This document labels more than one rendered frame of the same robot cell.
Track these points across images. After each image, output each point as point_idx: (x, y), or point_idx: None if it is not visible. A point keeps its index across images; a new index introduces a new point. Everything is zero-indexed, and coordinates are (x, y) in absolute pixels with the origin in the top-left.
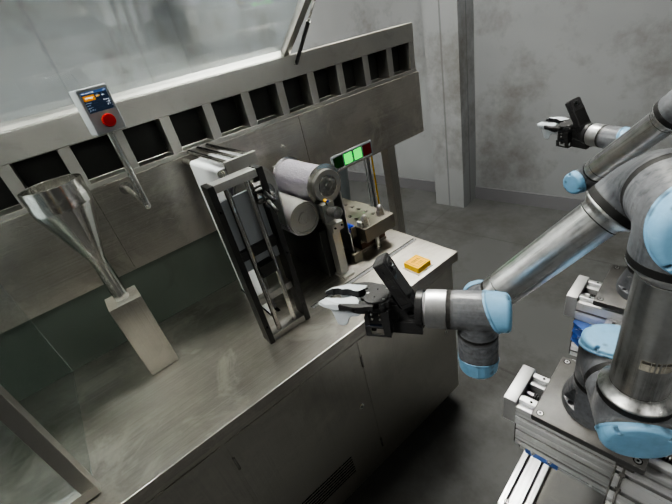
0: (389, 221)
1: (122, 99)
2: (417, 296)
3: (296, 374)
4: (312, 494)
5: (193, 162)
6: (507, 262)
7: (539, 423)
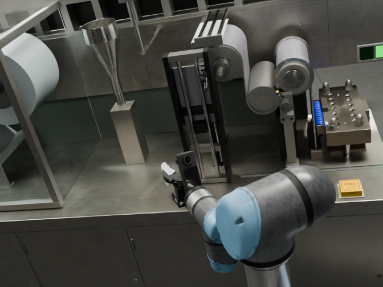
0: (362, 135)
1: None
2: (192, 189)
3: (183, 212)
4: None
5: (199, 25)
6: None
7: None
